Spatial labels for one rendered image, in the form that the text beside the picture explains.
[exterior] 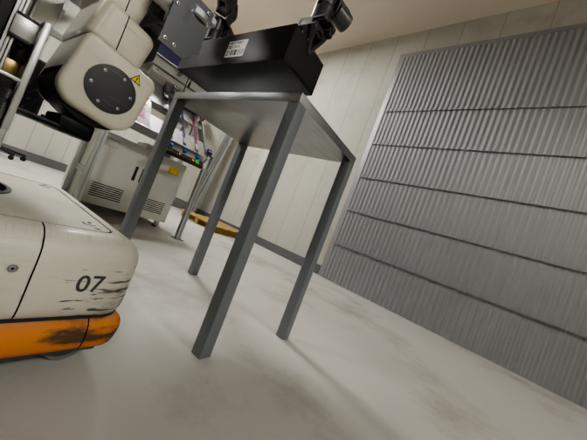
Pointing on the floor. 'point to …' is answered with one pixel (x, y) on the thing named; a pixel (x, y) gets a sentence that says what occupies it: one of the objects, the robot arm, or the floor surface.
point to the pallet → (217, 225)
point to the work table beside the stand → (248, 110)
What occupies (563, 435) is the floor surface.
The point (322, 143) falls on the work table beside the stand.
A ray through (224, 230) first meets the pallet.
